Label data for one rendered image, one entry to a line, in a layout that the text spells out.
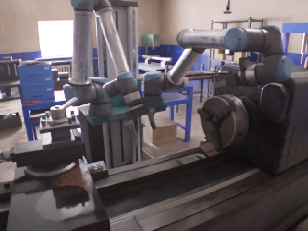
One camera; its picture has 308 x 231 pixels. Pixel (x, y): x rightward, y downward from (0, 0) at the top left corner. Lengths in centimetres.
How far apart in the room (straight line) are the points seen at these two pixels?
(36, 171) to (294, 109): 116
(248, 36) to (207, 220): 69
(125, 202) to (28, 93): 191
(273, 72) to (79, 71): 109
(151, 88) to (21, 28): 641
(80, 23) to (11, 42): 650
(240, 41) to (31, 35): 730
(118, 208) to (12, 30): 718
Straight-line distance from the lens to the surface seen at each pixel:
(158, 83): 181
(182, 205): 95
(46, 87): 270
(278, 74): 91
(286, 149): 119
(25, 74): 268
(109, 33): 144
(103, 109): 163
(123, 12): 192
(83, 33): 142
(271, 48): 93
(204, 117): 109
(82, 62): 145
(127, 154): 216
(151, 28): 873
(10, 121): 461
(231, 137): 104
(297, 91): 110
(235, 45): 85
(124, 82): 120
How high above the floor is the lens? 146
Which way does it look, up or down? 19 degrees down
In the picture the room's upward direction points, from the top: straight up
